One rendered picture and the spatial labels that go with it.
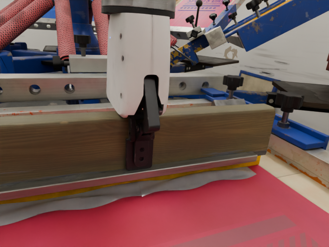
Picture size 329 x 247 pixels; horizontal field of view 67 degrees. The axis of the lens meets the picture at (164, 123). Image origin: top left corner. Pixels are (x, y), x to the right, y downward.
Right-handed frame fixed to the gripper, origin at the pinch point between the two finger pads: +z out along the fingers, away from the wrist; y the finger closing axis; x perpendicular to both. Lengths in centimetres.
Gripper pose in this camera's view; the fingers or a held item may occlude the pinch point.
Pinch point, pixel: (134, 146)
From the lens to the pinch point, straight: 31.4
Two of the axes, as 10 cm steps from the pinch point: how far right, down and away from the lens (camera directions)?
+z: -0.7, 9.4, 3.5
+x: 9.3, -0.7, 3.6
